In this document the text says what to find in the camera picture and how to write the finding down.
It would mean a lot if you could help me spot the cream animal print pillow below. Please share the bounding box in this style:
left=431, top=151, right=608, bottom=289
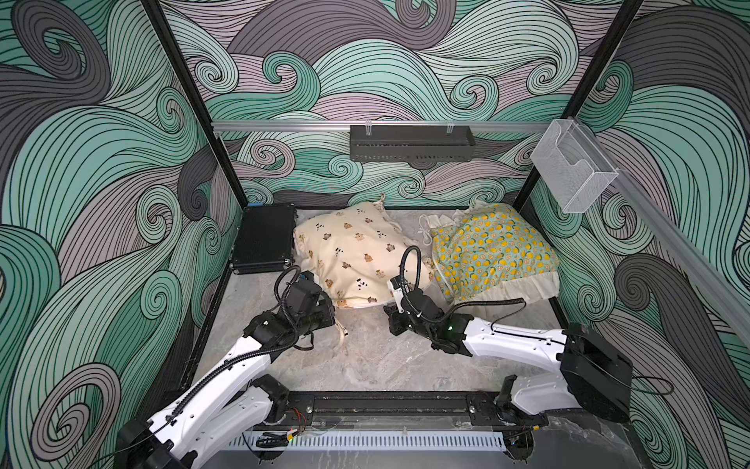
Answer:
left=293, top=201, right=416, bottom=310

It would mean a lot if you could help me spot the green lemon print pillow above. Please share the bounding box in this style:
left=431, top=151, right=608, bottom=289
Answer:
left=420, top=203, right=561, bottom=304

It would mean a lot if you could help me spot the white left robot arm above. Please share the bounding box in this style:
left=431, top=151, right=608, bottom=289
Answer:
left=113, top=266, right=335, bottom=468

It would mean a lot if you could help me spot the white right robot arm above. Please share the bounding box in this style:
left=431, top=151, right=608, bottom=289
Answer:
left=384, top=277, right=633, bottom=423

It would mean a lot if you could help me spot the black ribbed hard case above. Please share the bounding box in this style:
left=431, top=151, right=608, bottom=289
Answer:
left=230, top=203, right=297, bottom=275

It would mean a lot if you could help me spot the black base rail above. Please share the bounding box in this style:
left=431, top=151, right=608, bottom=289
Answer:
left=256, top=391, right=549, bottom=430

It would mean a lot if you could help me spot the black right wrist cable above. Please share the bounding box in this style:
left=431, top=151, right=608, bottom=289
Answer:
left=397, top=245, right=529, bottom=329

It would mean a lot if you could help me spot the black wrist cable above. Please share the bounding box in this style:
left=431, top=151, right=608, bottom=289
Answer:
left=166, top=265, right=320, bottom=420
left=397, top=245, right=529, bottom=329

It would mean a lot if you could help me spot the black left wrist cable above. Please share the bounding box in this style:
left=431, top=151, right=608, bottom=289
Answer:
left=166, top=265, right=320, bottom=420

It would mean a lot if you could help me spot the white slotted cable duct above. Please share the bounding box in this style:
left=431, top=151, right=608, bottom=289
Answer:
left=226, top=430, right=506, bottom=453

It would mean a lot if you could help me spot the black perforated wall tray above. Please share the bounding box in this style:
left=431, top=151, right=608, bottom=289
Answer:
left=349, top=126, right=477, bottom=168

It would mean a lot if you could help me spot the aluminium wall rail back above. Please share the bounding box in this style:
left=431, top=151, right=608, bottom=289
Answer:
left=212, top=119, right=551, bottom=133

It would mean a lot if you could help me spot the aluminium wall rail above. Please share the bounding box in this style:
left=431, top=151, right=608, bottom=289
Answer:
left=582, top=126, right=749, bottom=341
left=212, top=119, right=551, bottom=133

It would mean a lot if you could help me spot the clear acrylic wall holder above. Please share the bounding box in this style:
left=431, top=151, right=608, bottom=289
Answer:
left=531, top=118, right=618, bottom=214

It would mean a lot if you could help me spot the aluminium wall rail right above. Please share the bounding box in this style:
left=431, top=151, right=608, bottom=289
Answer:
left=582, top=126, right=749, bottom=341

